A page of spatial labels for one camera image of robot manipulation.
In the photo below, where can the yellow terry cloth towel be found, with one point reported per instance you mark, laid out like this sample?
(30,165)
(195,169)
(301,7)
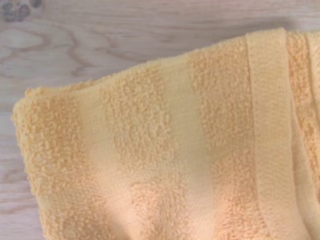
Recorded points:
(162,150)

